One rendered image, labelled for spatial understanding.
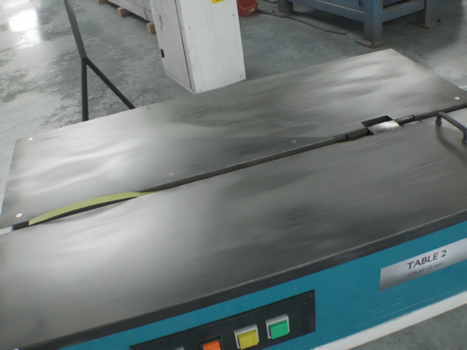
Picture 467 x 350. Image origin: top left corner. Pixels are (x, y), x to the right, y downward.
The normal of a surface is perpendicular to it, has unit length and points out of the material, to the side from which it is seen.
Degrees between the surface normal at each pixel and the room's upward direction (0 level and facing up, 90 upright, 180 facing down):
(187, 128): 0
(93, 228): 0
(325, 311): 90
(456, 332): 0
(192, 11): 90
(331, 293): 90
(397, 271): 90
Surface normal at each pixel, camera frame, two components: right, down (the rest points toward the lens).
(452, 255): 0.27, 0.51
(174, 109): -0.14, -0.82
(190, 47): 0.49, 0.43
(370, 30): -0.86, 0.37
